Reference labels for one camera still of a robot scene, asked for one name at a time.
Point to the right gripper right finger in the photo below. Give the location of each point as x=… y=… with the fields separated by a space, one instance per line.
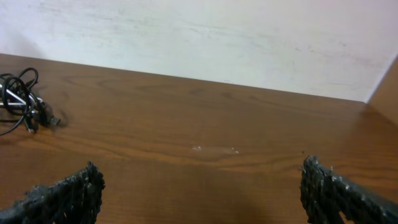
x=331 y=198

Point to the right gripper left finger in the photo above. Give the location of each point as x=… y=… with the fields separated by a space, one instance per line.
x=75 y=199

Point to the clear tape piece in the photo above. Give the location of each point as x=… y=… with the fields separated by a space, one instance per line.
x=215 y=150

